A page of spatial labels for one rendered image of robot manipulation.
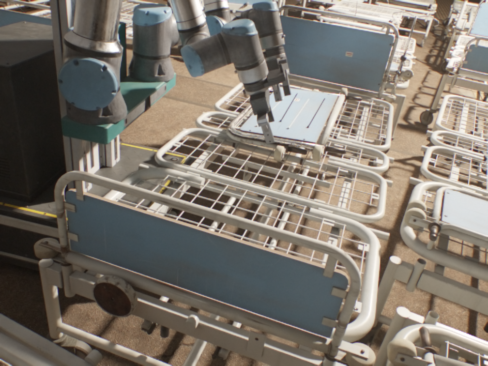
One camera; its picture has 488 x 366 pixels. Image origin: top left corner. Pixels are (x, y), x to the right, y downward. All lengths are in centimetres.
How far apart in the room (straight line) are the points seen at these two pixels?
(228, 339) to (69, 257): 46
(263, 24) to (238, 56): 44
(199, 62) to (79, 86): 32
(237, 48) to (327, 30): 157
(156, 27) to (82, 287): 102
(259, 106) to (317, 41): 153
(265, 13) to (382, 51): 122
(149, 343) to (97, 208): 72
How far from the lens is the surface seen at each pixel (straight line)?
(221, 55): 126
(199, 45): 127
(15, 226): 183
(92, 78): 121
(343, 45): 279
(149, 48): 183
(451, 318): 211
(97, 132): 144
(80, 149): 173
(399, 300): 207
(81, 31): 123
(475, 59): 399
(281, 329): 107
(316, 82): 285
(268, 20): 169
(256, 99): 130
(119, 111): 147
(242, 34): 125
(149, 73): 184
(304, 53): 283
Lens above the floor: 131
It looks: 31 degrees down
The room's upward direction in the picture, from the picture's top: 8 degrees clockwise
